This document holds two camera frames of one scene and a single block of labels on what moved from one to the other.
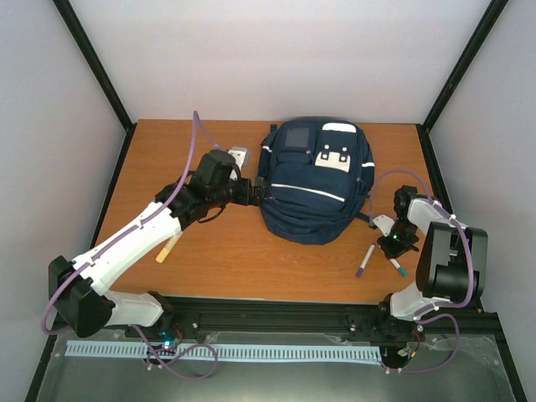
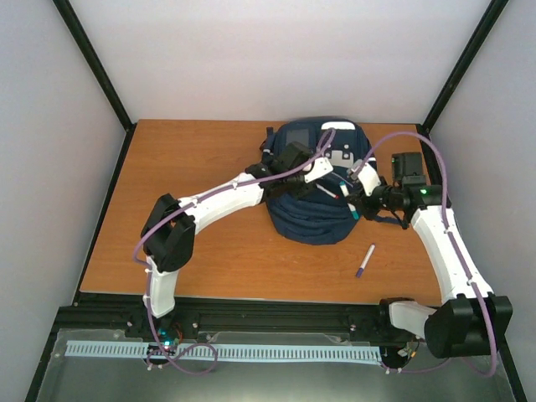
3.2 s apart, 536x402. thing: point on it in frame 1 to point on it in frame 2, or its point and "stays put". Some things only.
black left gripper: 259,191 to 297,195
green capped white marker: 403,271 to 353,213
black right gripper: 392,250 to 362,203
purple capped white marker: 365,261 stays put
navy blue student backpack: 321,172 stays put
